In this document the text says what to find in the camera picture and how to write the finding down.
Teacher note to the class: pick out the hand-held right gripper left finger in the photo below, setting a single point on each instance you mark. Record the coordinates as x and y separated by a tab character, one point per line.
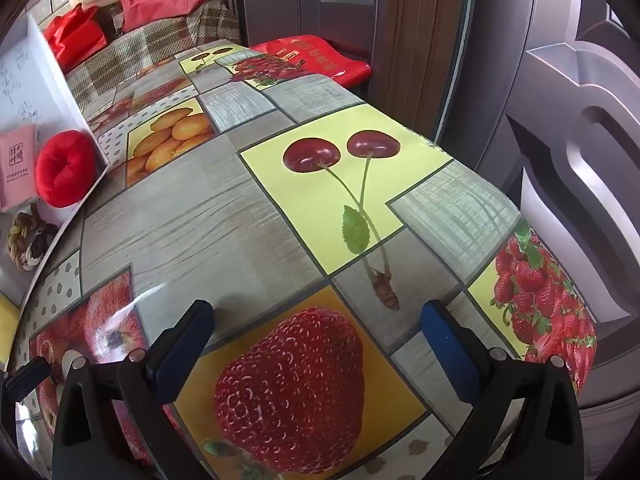
185	345

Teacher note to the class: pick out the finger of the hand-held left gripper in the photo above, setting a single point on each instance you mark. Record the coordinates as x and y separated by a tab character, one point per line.
27	377

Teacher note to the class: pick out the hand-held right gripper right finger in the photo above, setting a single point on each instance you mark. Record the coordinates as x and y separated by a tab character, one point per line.
445	345

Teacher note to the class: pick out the yellow rectangular sponge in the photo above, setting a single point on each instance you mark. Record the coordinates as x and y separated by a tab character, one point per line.
6	325

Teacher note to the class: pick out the red ball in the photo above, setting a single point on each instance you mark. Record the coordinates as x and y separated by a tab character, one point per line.
67	170

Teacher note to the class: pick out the white cardboard box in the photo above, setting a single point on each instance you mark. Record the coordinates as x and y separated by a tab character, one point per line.
30	75

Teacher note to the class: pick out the fruit printed tablecloth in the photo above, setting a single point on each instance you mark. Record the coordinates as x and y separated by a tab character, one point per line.
200	240

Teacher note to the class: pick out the plaid covered box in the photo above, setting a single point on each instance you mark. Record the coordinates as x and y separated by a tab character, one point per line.
150	45

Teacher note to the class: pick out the red gift bag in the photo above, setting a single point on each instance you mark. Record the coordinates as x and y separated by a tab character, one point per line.
75	35

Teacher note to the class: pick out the brown panelled door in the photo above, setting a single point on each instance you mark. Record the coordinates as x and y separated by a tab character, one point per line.
310	0

